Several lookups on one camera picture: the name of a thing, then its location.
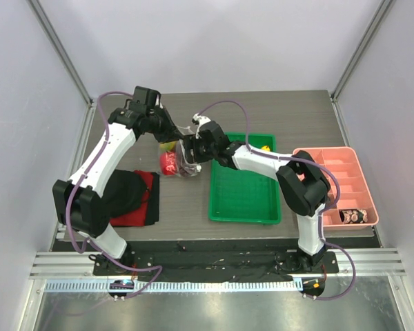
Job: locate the red folded cloth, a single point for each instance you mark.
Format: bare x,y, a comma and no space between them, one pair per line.
148,213

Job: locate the red fake pepper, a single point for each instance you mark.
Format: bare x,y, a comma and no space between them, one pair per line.
168,163

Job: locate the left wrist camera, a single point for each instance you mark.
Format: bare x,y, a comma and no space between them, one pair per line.
146,96

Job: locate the pink compartment organizer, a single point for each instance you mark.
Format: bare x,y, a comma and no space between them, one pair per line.
355,195

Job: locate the patterned roll in organizer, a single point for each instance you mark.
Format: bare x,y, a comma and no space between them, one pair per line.
353,216

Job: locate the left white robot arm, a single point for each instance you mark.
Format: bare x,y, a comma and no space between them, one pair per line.
79,200

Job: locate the white slotted cable duct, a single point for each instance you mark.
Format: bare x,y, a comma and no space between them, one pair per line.
126,286

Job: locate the green plastic tray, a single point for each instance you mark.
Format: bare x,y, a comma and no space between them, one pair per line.
238,196

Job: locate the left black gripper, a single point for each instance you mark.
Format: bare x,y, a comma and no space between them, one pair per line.
171,132

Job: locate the clear dotted zip bag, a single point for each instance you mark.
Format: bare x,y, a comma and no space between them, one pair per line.
180,150

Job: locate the orange green fake mango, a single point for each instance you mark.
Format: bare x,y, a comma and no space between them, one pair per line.
167,147

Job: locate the black cap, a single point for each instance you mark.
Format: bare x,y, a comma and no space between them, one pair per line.
124,193

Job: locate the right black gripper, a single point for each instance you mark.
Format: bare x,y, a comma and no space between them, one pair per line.
192,152

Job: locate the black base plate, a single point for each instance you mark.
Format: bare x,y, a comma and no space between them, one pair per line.
210,260

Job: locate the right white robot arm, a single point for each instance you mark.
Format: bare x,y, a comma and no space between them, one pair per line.
301,180

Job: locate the purple fake grapes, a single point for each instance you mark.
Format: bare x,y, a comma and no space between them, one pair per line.
185,169

